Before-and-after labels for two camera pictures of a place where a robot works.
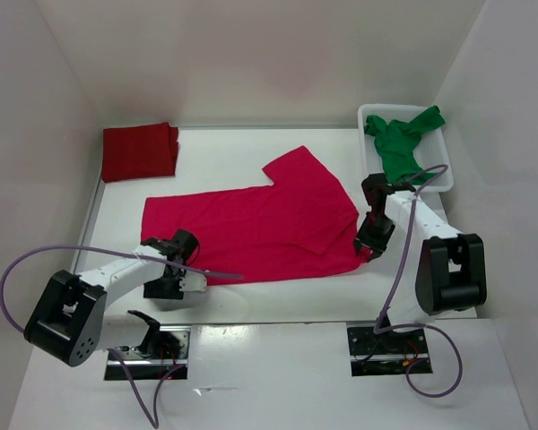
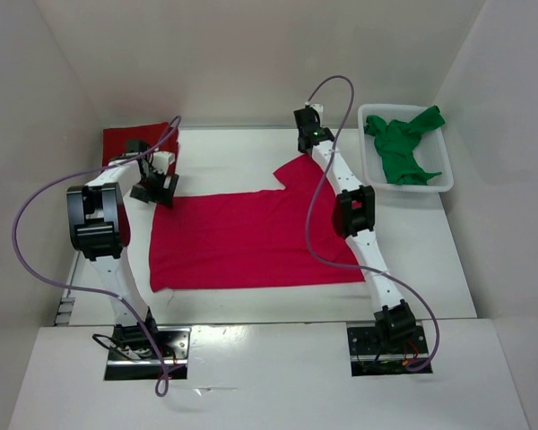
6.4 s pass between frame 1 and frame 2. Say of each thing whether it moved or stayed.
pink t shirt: stayed
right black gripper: moved
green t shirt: stayed
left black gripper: moved
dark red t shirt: stayed
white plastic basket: stayed
